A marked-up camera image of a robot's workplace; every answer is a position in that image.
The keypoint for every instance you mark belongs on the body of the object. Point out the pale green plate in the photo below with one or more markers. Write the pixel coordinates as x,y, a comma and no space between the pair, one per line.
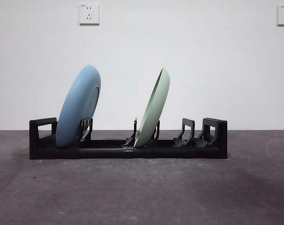
153,110

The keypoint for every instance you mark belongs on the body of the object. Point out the blue plate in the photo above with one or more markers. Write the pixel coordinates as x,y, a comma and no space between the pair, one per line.
76,107

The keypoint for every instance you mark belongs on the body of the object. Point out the black plate rack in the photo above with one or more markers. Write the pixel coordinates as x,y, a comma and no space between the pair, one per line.
170,153

